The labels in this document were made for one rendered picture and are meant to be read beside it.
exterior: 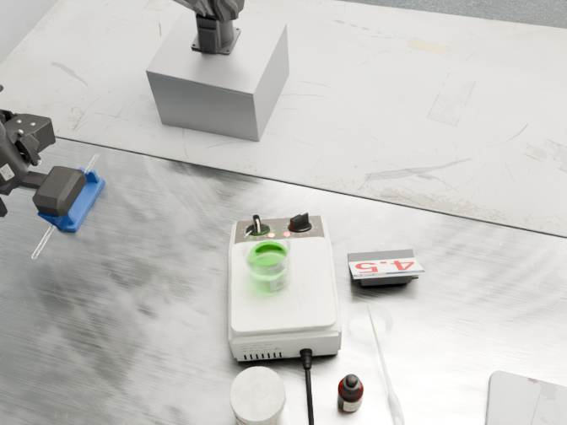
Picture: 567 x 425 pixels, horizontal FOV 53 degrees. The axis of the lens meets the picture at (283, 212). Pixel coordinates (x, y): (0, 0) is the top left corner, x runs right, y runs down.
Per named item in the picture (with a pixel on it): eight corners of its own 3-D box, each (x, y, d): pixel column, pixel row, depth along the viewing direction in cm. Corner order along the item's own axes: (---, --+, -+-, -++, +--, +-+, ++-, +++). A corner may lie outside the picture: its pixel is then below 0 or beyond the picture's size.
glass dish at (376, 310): (366, 302, 74) (367, 293, 72) (400, 328, 72) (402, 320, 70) (338, 330, 72) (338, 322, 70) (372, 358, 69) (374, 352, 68)
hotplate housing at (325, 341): (234, 232, 82) (226, 197, 75) (325, 225, 82) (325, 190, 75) (234, 383, 68) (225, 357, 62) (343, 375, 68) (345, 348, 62)
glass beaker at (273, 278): (283, 253, 69) (278, 214, 63) (301, 288, 66) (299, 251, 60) (237, 271, 68) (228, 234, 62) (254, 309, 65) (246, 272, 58)
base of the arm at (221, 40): (203, 24, 93) (199, -9, 88) (241, 29, 92) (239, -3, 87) (189, 51, 89) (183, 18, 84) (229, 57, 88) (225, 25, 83)
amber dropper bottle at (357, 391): (331, 398, 67) (332, 376, 61) (350, 382, 68) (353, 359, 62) (348, 418, 65) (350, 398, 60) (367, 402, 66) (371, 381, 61)
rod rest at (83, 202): (87, 178, 90) (78, 163, 87) (106, 181, 89) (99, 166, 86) (56, 228, 84) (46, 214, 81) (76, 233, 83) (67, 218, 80)
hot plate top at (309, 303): (231, 246, 71) (229, 242, 70) (326, 239, 71) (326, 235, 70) (230, 336, 64) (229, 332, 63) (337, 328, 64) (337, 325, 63)
